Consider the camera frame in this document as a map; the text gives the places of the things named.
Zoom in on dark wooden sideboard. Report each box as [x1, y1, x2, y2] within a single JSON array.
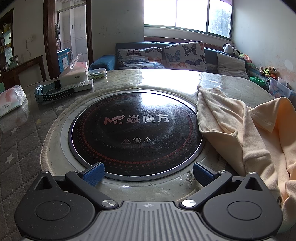
[[0, 55, 46, 90]]

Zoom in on grey pillow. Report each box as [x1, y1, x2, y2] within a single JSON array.
[[217, 52, 250, 80]]

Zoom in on green bowl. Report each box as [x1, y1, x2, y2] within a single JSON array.
[[251, 76, 267, 85]]

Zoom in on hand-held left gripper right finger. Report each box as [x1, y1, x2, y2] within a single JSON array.
[[179, 162, 266, 209]]

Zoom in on clear plastic storage box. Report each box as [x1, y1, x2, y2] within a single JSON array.
[[267, 77, 296, 99]]

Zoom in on blue sofa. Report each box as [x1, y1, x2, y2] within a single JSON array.
[[89, 42, 253, 80]]

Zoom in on cream sweatshirt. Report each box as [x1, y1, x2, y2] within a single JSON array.
[[196, 85, 296, 233]]

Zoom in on blue white carton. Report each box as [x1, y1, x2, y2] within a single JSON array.
[[57, 48, 71, 73]]

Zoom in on square butterfly print pillow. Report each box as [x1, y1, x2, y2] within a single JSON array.
[[163, 41, 208, 72]]

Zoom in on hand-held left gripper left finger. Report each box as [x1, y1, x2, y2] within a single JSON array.
[[34, 162, 118, 209]]

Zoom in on window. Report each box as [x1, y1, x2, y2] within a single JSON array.
[[143, 0, 233, 39]]

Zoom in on long butterfly print pillow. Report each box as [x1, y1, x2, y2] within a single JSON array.
[[116, 47, 167, 70]]

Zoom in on round black induction cooktop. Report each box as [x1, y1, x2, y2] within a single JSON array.
[[68, 92, 205, 181]]

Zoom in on colourful plush toy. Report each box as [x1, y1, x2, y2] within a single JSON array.
[[239, 53, 253, 64]]

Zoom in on blue black smartwatch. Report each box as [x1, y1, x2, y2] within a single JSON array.
[[34, 80, 76, 103]]

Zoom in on dark wooden door frame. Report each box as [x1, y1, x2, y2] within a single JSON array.
[[43, 0, 94, 80]]

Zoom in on white remote control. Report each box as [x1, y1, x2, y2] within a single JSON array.
[[62, 79, 94, 91]]

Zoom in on white pink tissue pack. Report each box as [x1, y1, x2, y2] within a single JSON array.
[[0, 85, 29, 118]]

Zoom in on brown green plush toys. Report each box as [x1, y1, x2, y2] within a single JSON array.
[[259, 66, 278, 78]]

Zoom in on white tissue box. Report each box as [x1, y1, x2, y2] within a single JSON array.
[[58, 69, 89, 86]]

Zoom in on panda plush toy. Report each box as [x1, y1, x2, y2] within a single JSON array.
[[222, 43, 241, 56]]

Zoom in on wooden wall shelf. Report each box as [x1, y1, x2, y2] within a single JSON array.
[[0, 9, 15, 70]]

